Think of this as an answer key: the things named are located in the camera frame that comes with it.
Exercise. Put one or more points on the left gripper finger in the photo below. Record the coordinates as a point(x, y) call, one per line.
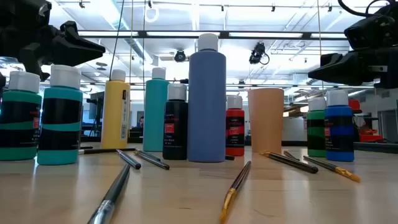
point(77, 46)

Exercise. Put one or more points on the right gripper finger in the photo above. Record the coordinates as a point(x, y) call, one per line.
point(342, 68)

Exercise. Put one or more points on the small royal blue paint bottle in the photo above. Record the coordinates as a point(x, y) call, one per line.
point(339, 112)

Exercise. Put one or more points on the small sea green paint bottle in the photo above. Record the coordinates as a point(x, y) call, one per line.
point(18, 124)

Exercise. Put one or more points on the small turquoise paint bottle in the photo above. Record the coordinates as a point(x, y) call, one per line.
point(60, 124)

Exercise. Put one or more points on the large yellow paint bottle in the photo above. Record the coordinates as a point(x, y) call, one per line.
point(113, 118)

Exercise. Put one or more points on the peach plastic cup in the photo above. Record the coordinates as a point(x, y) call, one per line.
point(265, 121)

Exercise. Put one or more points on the black gold-ferrule paintbrush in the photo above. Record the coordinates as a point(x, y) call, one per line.
point(292, 163)
point(290, 155)
point(329, 167)

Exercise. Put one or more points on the large teal paint bottle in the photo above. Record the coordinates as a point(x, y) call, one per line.
point(154, 118)

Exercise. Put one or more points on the small red paint bottle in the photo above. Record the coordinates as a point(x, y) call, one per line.
point(234, 118)

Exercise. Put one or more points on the small black paint bottle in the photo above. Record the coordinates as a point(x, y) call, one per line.
point(174, 137)

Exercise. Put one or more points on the large periwinkle paint bottle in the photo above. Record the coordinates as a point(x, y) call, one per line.
point(206, 109)

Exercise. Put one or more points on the thick grey silver-ferrule paintbrush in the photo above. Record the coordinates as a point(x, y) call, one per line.
point(115, 186)

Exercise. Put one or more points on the long brown gold-ferrule paintbrush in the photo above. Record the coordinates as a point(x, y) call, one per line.
point(238, 186)

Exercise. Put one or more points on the black monitor on stand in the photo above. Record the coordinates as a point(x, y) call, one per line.
point(96, 105)

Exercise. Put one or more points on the red storage shelf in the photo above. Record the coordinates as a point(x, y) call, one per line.
point(370, 137)

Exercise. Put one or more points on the person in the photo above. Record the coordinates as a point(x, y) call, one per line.
point(141, 122)

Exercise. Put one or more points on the black metal crossbar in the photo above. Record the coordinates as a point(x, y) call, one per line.
point(224, 35)

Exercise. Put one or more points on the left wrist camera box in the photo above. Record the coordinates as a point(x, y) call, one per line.
point(25, 12)

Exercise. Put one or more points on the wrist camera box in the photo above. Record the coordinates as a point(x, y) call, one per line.
point(370, 31)
point(25, 12)

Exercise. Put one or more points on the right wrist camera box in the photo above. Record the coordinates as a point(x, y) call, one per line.
point(370, 31)

